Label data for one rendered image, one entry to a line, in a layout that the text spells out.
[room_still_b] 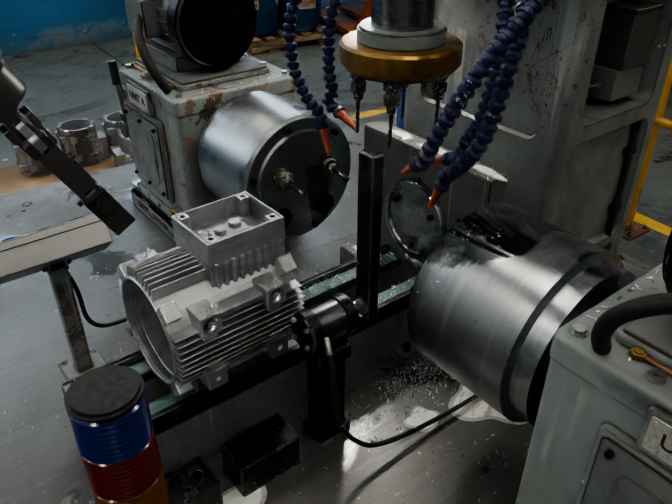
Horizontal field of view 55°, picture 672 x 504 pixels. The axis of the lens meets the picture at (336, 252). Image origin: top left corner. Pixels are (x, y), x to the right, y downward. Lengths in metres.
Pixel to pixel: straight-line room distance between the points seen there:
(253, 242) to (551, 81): 0.51
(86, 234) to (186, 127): 0.36
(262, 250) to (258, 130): 0.34
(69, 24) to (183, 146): 5.33
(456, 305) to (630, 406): 0.24
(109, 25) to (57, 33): 0.47
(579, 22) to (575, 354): 0.51
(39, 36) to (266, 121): 5.48
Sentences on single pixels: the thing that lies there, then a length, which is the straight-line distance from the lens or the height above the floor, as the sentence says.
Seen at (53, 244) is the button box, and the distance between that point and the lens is 1.06.
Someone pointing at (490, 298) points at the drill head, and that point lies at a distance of 0.79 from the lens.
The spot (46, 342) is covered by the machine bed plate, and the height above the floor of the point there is 0.80.
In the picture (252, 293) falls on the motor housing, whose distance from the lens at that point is 0.88.
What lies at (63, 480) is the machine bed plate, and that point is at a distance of 1.06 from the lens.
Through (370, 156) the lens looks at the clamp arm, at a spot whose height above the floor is 1.25.
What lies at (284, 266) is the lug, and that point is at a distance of 0.90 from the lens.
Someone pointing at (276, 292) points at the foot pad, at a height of 1.07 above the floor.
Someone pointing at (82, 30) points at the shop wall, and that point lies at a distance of 6.67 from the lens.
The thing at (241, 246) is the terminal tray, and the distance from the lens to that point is 0.87.
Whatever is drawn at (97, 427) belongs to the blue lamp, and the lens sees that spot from 0.53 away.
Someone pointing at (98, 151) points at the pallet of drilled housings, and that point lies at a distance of 3.67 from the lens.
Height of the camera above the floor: 1.58
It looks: 32 degrees down
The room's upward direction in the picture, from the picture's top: straight up
